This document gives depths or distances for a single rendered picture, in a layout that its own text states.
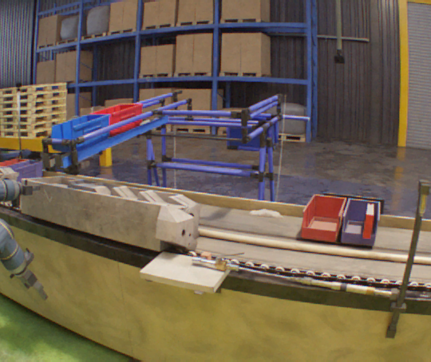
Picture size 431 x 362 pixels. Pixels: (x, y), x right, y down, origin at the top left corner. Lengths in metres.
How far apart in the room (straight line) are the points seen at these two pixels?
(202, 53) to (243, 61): 1.28
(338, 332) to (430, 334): 0.40
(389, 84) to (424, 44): 1.79
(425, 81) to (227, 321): 10.64
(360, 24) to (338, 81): 2.02
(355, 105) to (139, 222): 10.38
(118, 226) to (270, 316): 0.75
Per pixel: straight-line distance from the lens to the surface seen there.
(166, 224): 1.57
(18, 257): 1.57
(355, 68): 11.69
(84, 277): 2.04
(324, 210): 2.21
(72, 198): 1.92
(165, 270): 1.51
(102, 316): 2.11
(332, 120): 11.80
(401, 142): 11.66
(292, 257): 1.76
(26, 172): 3.22
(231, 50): 10.96
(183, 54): 11.58
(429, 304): 1.51
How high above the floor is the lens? 1.49
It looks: 14 degrees down
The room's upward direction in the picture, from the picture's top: 1 degrees clockwise
